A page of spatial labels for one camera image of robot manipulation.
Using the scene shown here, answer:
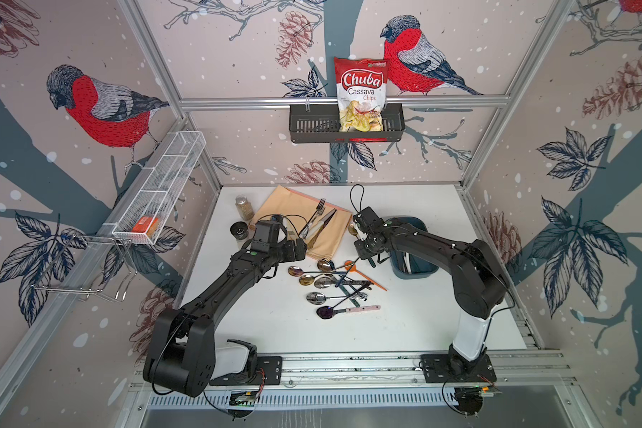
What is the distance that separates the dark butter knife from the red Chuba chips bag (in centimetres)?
38

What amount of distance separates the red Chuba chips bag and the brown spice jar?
49 centimetres

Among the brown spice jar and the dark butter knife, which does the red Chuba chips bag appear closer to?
the dark butter knife

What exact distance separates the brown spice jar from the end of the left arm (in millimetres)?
302

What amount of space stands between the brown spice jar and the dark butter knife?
0.26 metres

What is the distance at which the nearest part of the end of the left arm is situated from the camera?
0.67m

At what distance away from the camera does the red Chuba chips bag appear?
83 cm

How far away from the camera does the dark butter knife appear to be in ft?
3.39

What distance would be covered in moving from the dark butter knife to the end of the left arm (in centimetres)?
22

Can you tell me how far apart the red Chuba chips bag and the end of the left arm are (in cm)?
42

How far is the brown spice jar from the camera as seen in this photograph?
105 centimetres
